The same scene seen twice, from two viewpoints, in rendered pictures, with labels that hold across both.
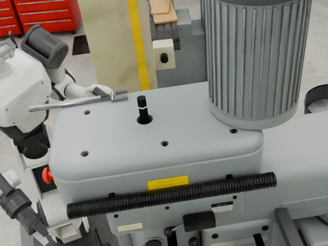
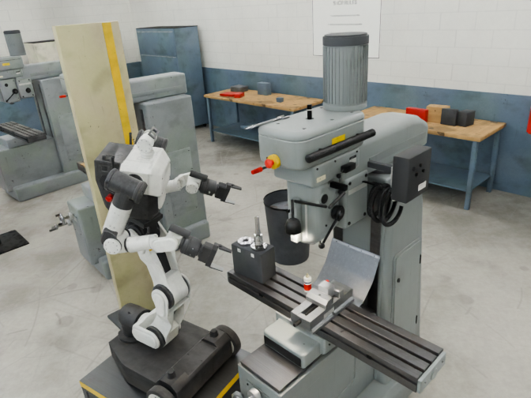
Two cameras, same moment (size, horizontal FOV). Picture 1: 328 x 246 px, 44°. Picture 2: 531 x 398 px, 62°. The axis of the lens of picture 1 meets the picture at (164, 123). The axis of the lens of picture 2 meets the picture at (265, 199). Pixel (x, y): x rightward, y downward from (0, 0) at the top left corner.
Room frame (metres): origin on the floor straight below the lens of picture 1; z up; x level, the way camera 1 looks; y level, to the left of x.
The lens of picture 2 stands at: (-0.55, 1.43, 2.36)
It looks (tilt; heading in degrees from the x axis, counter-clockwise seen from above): 24 degrees down; 319
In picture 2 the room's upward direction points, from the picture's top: 4 degrees counter-clockwise
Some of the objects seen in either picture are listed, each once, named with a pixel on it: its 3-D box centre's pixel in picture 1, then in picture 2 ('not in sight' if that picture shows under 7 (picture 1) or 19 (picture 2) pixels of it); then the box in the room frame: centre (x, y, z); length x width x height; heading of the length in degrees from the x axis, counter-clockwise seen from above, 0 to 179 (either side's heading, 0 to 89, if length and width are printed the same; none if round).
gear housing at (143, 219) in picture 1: (171, 178); (317, 162); (0.72, 0.00, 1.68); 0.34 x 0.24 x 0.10; 92
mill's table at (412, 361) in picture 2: not in sight; (319, 310); (0.68, 0.04, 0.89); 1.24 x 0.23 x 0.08; 2
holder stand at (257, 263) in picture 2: not in sight; (253, 257); (1.14, 0.08, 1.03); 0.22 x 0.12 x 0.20; 8
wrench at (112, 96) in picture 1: (78, 101); (266, 122); (0.82, 0.20, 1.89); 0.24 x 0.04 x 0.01; 93
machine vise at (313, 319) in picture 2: not in sight; (322, 302); (0.64, 0.07, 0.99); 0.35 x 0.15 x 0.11; 93
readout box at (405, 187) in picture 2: not in sight; (412, 173); (0.40, -0.27, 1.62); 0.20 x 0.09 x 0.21; 92
